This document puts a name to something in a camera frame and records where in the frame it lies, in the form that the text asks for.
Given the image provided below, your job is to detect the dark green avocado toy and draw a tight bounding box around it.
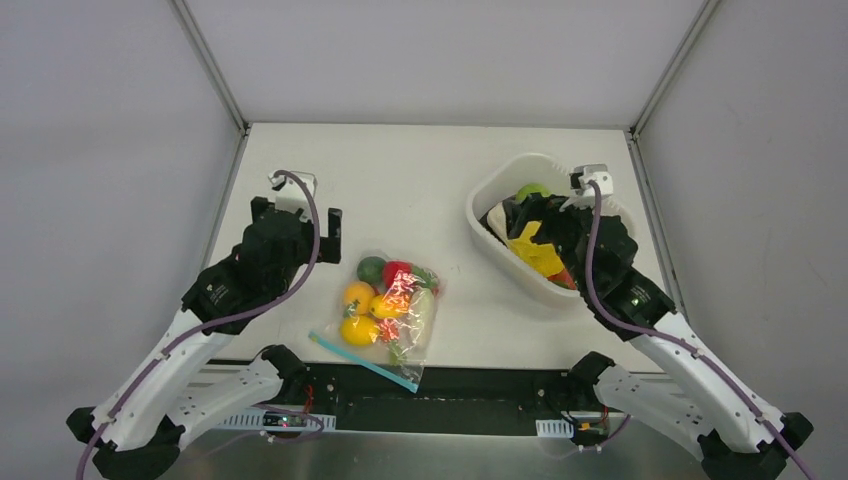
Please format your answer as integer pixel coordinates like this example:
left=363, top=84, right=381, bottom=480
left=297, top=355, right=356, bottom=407
left=356, top=256, right=387, bottom=286

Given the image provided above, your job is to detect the red apple toy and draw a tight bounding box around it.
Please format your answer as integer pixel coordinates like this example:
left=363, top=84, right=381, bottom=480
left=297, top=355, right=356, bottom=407
left=382, top=260, right=412, bottom=289

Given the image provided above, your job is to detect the yellow orange mango toy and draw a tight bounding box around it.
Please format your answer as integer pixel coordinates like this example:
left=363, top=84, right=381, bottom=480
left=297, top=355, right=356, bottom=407
left=368, top=292, right=411, bottom=319

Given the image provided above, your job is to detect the clear zip top bag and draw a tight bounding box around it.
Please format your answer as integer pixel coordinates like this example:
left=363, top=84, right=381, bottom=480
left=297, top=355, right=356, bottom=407
left=309, top=255, right=443, bottom=393

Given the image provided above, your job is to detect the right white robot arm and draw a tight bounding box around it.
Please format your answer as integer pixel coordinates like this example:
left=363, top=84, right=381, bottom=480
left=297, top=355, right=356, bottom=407
left=515, top=194, right=815, bottom=479

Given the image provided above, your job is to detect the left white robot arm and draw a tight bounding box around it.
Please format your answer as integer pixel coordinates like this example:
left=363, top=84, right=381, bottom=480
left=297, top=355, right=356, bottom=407
left=66, top=197, right=343, bottom=479

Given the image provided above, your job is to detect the pink peach toy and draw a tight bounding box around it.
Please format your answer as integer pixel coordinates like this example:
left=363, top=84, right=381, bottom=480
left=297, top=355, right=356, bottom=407
left=548, top=269, right=577, bottom=290

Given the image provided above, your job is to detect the yellow napa cabbage toy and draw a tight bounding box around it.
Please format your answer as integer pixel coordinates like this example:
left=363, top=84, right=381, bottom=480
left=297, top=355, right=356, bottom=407
left=481, top=199, right=565, bottom=279

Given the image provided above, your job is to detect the round green cabbage toy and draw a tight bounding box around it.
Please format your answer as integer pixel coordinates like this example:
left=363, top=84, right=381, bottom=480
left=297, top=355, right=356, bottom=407
left=514, top=183, right=551, bottom=204

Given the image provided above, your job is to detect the white plastic basin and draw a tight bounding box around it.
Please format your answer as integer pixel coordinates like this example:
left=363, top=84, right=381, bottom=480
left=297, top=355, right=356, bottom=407
left=465, top=152, right=637, bottom=309

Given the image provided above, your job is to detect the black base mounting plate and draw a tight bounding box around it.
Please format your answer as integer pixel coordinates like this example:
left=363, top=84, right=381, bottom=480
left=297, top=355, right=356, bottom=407
left=241, top=361, right=584, bottom=439

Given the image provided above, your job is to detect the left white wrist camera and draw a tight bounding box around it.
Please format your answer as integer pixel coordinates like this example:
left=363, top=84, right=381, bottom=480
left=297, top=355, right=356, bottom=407
left=268, top=171, right=317, bottom=221

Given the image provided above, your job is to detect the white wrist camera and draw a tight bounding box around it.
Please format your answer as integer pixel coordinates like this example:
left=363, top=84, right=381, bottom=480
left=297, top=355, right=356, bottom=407
left=268, top=171, right=317, bottom=221
left=560, top=164, right=614, bottom=211

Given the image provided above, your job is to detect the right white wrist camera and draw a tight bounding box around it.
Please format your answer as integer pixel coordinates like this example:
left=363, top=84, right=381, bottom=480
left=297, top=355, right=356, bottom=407
left=560, top=164, right=614, bottom=211

